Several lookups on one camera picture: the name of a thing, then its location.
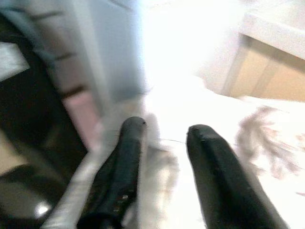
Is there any white floral bed sheet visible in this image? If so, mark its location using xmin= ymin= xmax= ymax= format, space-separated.
xmin=41 ymin=69 xmax=305 ymax=229

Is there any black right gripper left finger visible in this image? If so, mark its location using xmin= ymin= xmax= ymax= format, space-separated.
xmin=76 ymin=116 xmax=146 ymax=229

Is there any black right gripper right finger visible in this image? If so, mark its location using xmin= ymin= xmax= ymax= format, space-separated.
xmin=186 ymin=124 xmax=290 ymax=229

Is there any white drawer cabinet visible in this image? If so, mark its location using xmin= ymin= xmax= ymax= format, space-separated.
xmin=28 ymin=0 xmax=143 ymax=148

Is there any black chair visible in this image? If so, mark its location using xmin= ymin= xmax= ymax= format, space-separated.
xmin=0 ymin=14 xmax=89 ymax=177

